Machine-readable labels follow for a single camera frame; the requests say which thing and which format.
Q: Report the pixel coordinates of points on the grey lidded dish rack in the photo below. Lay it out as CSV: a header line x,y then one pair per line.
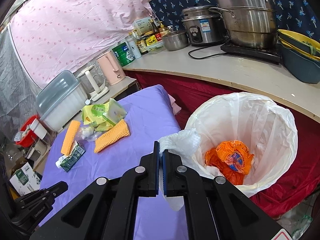
x,y
62,99

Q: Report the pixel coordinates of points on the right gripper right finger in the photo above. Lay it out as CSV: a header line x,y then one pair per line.
x,y
215,208

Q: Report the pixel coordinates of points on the orange foam net short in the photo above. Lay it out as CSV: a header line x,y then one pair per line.
x,y
120,130

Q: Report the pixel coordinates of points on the yellow label jar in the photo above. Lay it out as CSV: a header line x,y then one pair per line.
x,y
150,40

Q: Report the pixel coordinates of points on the cardboard box on floor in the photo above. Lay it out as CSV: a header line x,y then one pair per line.
x,y
25,180

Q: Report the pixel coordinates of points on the yellow soap bottle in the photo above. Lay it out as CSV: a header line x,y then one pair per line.
x,y
163,30

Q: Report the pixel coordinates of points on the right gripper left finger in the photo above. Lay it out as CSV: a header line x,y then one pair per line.
x,y
107,208

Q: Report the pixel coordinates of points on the red plastic basin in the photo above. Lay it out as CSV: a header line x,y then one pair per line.
x,y
25,137

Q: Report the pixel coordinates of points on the white lined trash bin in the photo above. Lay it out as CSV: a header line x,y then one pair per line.
x,y
267,129

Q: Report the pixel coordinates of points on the purple table cloth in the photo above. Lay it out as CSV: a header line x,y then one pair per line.
x,y
149,117

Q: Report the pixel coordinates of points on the pink dotted sheet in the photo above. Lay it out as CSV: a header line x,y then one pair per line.
x,y
56,35

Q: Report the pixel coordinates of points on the orange wrapper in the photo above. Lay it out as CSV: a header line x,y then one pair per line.
x,y
236,155

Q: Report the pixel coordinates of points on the white thermos bottle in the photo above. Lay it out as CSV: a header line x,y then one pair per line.
x,y
133,47

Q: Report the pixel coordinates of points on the green white milk carton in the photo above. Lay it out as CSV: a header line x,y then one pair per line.
x,y
67,162

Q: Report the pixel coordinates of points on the large steel steamer pot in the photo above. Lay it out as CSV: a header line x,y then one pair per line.
x,y
250,23

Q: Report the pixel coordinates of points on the red label sauce bottle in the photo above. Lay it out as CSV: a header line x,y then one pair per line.
x,y
156,31

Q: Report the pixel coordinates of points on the red velvet curtain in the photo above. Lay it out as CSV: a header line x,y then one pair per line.
x,y
295,185

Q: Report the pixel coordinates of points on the pink electric kettle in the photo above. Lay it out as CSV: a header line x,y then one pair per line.
x,y
111,68

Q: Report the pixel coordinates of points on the blue patterned cloth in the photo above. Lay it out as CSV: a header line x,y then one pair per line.
x,y
294,15

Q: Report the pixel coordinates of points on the green tin can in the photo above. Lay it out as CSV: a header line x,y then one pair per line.
x,y
123,54

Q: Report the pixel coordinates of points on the clear plastic bag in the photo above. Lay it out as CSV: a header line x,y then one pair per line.
x,y
87,133

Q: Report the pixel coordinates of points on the teal yellow basin stack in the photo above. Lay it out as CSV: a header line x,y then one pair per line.
x,y
300,55

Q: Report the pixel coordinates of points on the white plastic cup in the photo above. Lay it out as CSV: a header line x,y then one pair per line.
x,y
38,129

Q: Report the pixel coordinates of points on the red orange plastic bag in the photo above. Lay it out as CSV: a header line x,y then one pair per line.
x,y
211,159

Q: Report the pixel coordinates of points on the glass electric kettle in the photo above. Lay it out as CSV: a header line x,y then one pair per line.
x,y
93,82

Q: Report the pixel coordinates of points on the white green box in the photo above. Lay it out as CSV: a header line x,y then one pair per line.
x,y
142,25

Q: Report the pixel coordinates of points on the white paper towel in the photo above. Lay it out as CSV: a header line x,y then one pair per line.
x,y
185,143

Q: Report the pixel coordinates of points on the small steel pot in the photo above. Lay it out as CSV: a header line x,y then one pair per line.
x,y
175,40

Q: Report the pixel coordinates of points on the clear food container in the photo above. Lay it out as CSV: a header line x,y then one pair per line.
x,y
156,47

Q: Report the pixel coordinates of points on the steel rice cooker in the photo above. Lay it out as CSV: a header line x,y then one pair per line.
x,y
204,27

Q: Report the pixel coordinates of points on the black induction cooker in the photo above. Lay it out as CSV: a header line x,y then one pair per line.
x,y
269,55

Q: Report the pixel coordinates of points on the dark sauce bottle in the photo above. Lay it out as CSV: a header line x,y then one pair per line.
x,y
141,45

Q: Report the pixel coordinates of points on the yellow green snack bag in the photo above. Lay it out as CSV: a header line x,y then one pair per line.
x,y
103,117

